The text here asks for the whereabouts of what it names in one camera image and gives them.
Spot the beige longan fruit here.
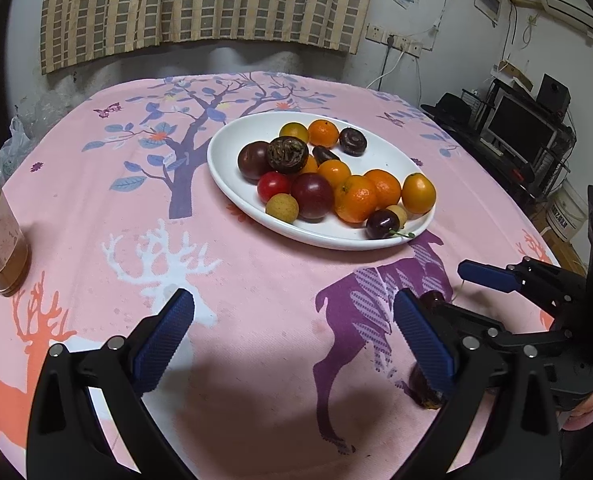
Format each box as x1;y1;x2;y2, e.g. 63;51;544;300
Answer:
265;193;300;224

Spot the white plastic bag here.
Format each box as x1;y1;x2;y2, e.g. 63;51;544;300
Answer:
0;116;33;185

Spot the person's right hand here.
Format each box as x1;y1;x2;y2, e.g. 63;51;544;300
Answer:
557;393;593;431

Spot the yellow loquat fruit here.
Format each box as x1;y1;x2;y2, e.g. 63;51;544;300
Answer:
387;204;408;229

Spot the dark cherry with stem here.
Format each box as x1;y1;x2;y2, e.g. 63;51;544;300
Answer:
365;208;415;240

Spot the bumpy tangerine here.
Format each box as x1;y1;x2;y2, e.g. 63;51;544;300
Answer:
335;174;378;226

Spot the white bucket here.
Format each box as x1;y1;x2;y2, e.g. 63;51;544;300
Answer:
546;179;589;243

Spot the large dark plum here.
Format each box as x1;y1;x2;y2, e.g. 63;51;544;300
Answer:
291;174;335;221

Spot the white oval plate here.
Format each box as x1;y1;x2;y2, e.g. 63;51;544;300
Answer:
208;113;437;252

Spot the red cherry tomato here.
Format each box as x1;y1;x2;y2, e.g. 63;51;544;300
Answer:
256;171;291;204

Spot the pink patterned tablecloth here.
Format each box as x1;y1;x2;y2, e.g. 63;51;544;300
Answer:
0;72;551;479

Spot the small orange on plate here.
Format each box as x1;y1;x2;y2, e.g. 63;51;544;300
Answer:
307;118;340;148

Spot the black speaker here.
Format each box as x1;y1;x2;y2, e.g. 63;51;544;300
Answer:
536;74;571;122

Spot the wall power strip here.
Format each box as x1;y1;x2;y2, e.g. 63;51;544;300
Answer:
365;24;423;58

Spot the textured mandarin orange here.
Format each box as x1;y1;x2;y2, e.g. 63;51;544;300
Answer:
364;169;402;209

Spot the yellow kumquat fruit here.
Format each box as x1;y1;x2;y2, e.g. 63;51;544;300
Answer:
279;122;310;143

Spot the small yellow fruit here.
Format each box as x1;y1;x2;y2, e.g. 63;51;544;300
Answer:
299;155;318;174

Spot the computer monitor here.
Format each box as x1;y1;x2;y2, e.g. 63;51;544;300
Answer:
483;93;556;162

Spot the dark plum on plate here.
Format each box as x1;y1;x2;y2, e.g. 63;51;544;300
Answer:
238;141;272;182

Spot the striped checked curtain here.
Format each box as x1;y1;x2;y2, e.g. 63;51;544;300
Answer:
39;0;370;74

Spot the wrinkled passion fruit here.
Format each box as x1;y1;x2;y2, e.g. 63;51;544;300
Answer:
408;364;445;411
266;136;310;174
338;127;367;157

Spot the black metal rack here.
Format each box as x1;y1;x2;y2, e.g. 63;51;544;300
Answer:
421;75;577;209

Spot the smooth orange fruit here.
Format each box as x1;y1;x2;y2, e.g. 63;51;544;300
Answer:
317;159;352;190

